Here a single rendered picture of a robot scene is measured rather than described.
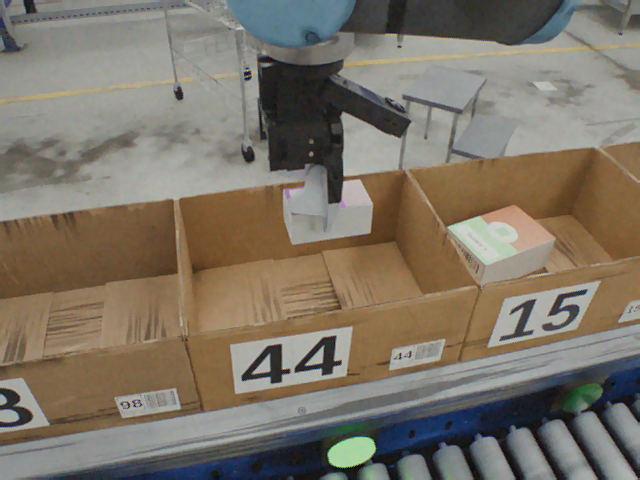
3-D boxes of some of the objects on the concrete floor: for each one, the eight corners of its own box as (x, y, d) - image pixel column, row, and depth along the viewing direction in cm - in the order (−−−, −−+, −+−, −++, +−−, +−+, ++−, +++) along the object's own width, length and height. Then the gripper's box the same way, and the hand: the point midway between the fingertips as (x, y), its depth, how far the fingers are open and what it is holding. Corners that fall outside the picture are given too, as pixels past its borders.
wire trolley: (172, 98, 345) (144, -75, 278) (247, 76, 369) (235, -87, 302) (255, 173, 278) (239, -38, 211) (341, 141, 302) (349, -56, 235)
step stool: (486, 200, 261) (506, 120, 233) (393, 171, 280) (401, 93, 252) (507, 160, 289) (526, 86, 260) (421, 136, 308) (432, 64, 279)
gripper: (250, 35, 57) (261, 193, 71) (269, 83, 48) (278, 256, 62) (327, 28, 59) (324, 184, 73) (361, 74, 49) (350, 245, 63)
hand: (325, 206), depth 67 cm, fingers closed on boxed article, 6 cm apart
